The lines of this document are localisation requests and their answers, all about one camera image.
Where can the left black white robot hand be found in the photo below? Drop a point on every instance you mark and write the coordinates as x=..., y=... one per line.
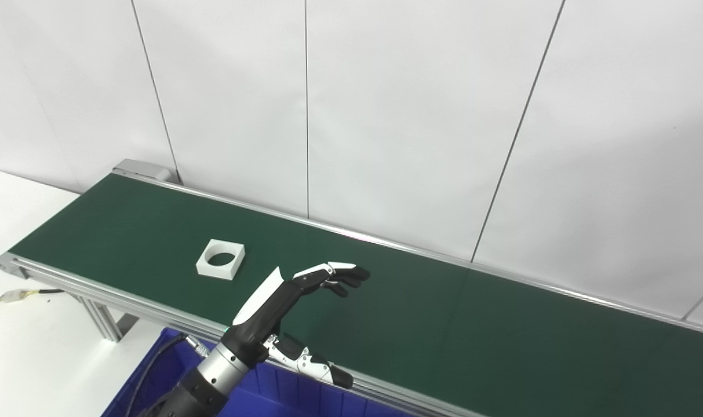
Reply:
x=264, y=315

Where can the white square part round hole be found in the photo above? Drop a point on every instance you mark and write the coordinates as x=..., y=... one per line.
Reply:
x=203, y=267

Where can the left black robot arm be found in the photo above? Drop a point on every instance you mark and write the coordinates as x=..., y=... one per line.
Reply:
x=200, y=391

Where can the blue plastic bin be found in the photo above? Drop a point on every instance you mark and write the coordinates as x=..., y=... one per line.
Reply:
x=293, y=397

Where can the aluminium conveyor leg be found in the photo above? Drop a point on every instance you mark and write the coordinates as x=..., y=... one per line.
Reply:
x=105, y=321

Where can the grey conveyor end housing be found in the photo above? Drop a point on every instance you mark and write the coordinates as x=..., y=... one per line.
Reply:
x=145, y=171

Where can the green conveyor belt aluminium frame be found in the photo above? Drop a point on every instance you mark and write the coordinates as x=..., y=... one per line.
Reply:
x=444, y=330

